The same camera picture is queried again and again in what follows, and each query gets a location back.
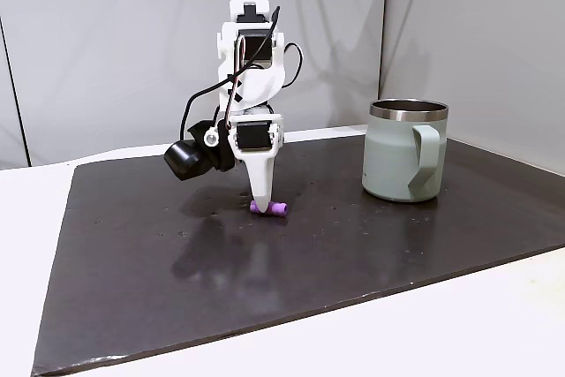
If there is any purple pen grip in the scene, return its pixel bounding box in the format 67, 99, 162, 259
249, 200, 290, 218

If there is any black table mat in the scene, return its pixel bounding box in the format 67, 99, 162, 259
30, 132, 565, 377

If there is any pale green steel mug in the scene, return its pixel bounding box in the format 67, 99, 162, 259
361, 98, 450, 203

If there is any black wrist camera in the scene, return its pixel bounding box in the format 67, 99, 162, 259
162, 119, 236, 183

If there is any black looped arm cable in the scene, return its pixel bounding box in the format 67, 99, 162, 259
282, 42, 305, 88

